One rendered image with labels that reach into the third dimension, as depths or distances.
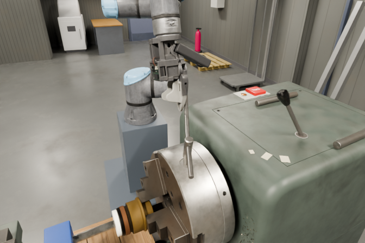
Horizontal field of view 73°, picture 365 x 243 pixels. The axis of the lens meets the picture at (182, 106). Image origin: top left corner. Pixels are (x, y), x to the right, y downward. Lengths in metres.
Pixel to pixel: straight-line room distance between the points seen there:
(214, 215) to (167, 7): 0.53
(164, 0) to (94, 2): 7.59
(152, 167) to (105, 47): 6.22
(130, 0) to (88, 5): 7.46
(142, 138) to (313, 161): 0.69
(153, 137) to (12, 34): 6.05
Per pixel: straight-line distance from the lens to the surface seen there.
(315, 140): 0.81
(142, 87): 1.04
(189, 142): 0.60
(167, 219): 0.71
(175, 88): 0.68
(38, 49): 6.92
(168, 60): 0.65
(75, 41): 7.37
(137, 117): 1.09
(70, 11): 7.37
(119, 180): 1.37
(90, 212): 2.30
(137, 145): 1.13
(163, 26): 0.66
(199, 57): 0.70
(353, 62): 3.32
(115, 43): 6.87
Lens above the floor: 1.66
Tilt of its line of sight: 26 degrees down
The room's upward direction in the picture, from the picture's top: straight up
